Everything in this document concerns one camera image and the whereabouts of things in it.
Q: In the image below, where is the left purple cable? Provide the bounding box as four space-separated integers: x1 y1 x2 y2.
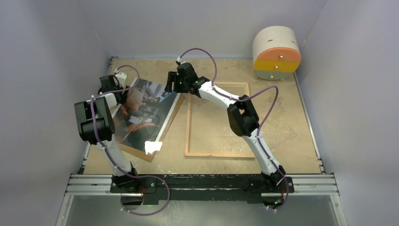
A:
89 65 171 217

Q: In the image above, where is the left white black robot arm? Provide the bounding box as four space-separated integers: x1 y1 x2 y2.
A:
74 73 140 193

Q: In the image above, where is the round mini drawer cabinet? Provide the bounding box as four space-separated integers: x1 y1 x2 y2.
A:
252 26 301 81

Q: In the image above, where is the wooden picture frame with glass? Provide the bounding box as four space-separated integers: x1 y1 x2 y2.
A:
184 95 255 160

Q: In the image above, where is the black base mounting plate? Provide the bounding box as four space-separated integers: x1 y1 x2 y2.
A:
110 174 295 206

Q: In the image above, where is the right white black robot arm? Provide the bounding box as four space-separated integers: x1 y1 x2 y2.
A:
165 63 286 192

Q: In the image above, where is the aluminium rail bar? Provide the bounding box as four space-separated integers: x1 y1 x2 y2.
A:
65 174 339 195

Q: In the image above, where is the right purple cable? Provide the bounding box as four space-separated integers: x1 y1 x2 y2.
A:
178 48 289 213

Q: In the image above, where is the purple cable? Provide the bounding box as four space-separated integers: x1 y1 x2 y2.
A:
89 65 171 217
178 48 289 213

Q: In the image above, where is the printed photo sheet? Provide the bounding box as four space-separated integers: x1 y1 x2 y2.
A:
112 79 184 161

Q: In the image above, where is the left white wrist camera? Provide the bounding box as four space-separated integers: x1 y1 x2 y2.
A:
114 72 127 87

